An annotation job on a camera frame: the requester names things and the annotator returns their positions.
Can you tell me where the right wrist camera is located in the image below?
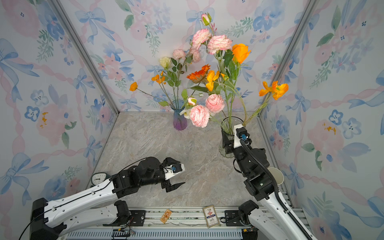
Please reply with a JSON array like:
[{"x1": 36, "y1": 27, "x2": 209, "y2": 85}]
[{"x1": 233, "y1": 124, "x2": 252, "y2": 149}]

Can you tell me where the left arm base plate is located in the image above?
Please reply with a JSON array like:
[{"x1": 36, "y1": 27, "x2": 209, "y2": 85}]
[{"x1": 103, "y1": 210, "x2": 147, "y2": 227}]

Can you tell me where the pink ranunculus spray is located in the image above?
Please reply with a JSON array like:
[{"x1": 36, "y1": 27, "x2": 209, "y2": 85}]
[{"x1": 191, "y1": 13, "x2": 234, "y2": 125}]

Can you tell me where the small green alarm clock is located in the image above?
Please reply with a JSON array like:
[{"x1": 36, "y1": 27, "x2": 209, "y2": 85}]
[{"x1": 91, "y1": 172, "x2": 111, "y2": 186}]

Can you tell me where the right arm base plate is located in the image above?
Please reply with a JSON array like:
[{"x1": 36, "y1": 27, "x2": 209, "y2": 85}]
[{"x1": 224, "y1": 210, "x2": 249, "y2": 227}]

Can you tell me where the clear glass vase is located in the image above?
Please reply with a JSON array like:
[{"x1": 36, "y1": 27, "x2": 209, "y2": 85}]
[{"x1": 219, "y1": 116, "x2": 244, "y2": 159}]

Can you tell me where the orange poppy thin stem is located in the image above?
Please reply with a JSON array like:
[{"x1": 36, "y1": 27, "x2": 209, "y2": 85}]
[{"x1": 206, "y1": 71, "x2": 289, "y2": 126}]

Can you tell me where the yellow rose stem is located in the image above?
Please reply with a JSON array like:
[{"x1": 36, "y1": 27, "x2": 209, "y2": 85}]
[{"x1": 157, "y1": 57, "x2": 181, "y2": 108}]

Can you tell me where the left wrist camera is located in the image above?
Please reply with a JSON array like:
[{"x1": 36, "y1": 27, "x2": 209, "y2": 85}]
[{"x1": 164, "y1": 164, "x2": 185, "y2": 181}]

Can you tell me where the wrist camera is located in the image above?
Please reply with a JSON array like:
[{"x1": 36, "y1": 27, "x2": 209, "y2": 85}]
[
  {"x1": 233, "y1": 124, "x2": 252, "y2": 149},
  {"x1": 164, "y1": 164, "x2": 185, "y2": 181}
]

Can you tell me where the blue purple glass vase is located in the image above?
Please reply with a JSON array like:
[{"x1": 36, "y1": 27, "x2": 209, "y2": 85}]
[{"x1": 171, "y1": 100, "x2": 188, "y2": 131}]

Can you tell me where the pink rose stem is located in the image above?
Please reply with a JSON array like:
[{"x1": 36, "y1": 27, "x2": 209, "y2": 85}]
[{"x1": 171, "y1": 47, "x2": 201, "y2": 100}]

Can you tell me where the pink carnation stem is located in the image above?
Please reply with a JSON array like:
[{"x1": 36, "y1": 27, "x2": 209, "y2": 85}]
[{"x1": 186, "y1": 93, "x2": 232, "y2": 129}]

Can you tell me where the playing card box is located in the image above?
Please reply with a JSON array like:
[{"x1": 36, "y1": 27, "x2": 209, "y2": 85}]
[{"x1": 203, "y1": 205, "x2": 220, "y2": 228}]

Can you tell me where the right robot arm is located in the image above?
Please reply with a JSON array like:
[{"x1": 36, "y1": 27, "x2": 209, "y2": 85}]
[{"x1": 224, "y1": 124, "x2": 316, "y2": 240}]

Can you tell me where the small white flower spray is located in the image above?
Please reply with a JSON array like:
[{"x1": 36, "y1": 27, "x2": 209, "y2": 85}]
[{"x1": 180, "y1": 89, "x2": 198, "y2": 119}]

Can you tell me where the white metal bucket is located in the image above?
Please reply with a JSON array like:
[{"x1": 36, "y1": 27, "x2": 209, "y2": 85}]
[{"x1": 268, "y1": 167, "x2": 285, "y2": 186}]

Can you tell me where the black corrugated cable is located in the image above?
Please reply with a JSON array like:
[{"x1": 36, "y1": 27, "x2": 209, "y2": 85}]
[{"x1": 239, "y1": 138, "x2": 314, "y2": 240}]

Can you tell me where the orange poppy green leaves stem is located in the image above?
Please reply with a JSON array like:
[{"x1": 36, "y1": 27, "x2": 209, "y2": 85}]
[{"x1": 219, "y1": 44, "x2": 251, "y2": 132}]

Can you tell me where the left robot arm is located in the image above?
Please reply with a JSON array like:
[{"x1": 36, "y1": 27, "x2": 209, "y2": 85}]
[{"x1": 27, "y1": 157, "x2": 186, "y2": 240}]

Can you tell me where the orange gerbera stem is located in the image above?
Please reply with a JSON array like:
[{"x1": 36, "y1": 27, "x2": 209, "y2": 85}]
[{"x1": 187, "y1": 65, "x2": 224, "y2": 105}]

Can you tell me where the small orange tag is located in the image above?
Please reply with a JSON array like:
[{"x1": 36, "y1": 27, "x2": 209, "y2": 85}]
[{"x1": 160, "y1": 209, "x2": 172, "y2": 224}]

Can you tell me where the aluminium rail frame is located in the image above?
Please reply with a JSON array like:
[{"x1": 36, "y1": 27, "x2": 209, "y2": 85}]
[{"x1": 56, "y1": 206, "x2": 313, "y2": 240}]

